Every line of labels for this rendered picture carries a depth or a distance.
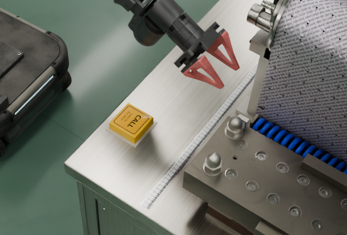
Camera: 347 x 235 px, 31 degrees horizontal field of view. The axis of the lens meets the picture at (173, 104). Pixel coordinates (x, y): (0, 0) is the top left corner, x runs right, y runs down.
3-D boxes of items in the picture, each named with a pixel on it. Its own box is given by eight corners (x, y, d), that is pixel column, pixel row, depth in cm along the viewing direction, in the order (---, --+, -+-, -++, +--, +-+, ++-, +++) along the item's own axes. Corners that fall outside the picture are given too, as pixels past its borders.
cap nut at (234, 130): (230, 121, 122) (233, 107, 119) (246, 130, 121) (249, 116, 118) (220, 134, 120) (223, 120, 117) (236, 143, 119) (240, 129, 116)
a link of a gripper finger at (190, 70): (207, 100, 122) (174, 66, 121) (226, 78, 126) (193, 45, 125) (225, 88, 116) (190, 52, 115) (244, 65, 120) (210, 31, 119)
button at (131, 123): (128, 108, 139) (128, 102, 138) (153, 123, 137) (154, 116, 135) (109, 128, 136) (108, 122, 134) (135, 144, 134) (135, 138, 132)
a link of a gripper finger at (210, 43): (216, 90, 123) (183, 57, 123) (234, 69, 127) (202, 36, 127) (234, 77, 118) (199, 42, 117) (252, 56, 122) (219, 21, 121)
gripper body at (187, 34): (179, 71, 121) (152, 44, 120) (207, 41, 126) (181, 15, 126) (194, 57, 115) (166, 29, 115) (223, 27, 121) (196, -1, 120)
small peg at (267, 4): (265, -1, 110) (263, -1, 109) (279, 5, 109) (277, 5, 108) (262, 6, 111) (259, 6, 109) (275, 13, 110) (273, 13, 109)
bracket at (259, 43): (244, 97, 143) (267, -2, 119) (268, 110, 141) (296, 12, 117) (233, 111, 141) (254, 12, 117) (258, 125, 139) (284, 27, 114)
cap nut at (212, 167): (209, 157, 117) (211, 143, 113) (225, 166, 116) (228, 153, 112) (198, 170, 115) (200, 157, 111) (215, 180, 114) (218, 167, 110)
